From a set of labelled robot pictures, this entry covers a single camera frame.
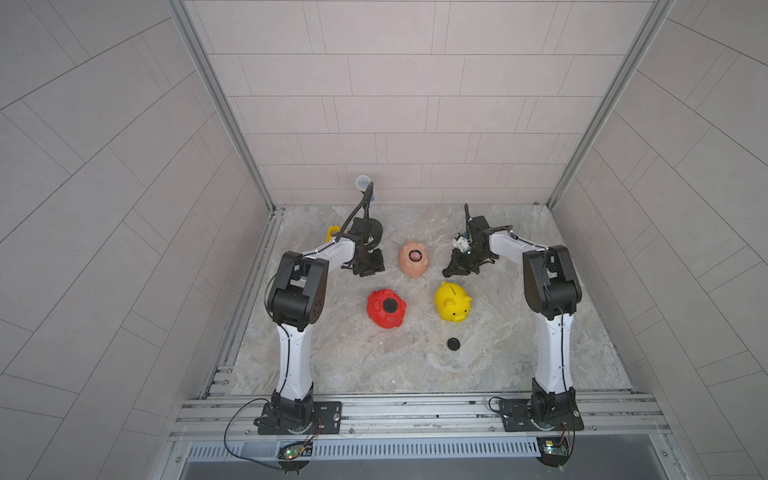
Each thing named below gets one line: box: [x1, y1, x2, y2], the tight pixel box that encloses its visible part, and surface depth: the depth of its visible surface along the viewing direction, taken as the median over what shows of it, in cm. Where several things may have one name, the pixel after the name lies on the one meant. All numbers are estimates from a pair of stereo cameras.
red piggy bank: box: [366, 289, 407, 329], surface depth 83 cm
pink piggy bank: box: [398, 241, 429, 279], surface depth 93 cm
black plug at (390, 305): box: [383, 298, 398, 313], surface depth 83 cm
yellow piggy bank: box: [434, 281, 472, 323], surface depth 84 cm
